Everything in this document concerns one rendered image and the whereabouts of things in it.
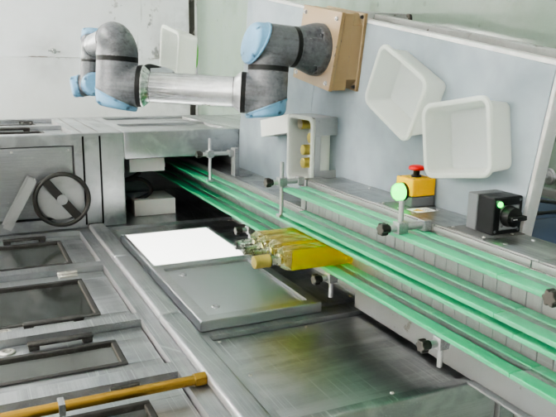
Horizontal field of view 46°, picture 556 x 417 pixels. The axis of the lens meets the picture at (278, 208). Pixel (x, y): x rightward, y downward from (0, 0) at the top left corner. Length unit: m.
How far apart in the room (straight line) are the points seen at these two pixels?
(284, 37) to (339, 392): 0.97
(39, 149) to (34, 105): 2.75
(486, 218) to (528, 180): 0.12
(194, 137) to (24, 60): 2.80
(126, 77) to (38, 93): 3.51
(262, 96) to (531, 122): 0.74
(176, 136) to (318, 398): 1.58
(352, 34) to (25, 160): 1.34
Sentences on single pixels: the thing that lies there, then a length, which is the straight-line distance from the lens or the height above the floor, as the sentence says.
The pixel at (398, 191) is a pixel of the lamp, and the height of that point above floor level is 0.85.
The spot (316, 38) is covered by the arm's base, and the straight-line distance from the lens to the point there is 1.91.
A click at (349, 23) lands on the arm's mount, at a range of 1.92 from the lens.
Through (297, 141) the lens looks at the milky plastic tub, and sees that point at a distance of 2.19.
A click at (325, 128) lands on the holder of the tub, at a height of 0.79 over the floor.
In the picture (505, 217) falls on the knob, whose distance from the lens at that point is 1.42.
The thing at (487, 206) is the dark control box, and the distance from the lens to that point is 1.43.
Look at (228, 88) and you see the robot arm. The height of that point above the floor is 1.13.
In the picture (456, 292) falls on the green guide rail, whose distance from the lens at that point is 1.35.
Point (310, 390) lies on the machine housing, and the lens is 1.41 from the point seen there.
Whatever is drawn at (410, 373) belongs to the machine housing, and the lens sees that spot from 1.51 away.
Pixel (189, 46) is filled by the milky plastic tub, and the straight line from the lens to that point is 2.36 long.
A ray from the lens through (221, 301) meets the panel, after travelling 1.77.
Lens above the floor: 1.80
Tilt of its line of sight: 25 degrees down
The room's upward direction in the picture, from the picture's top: 95 degrees counter-clockwise
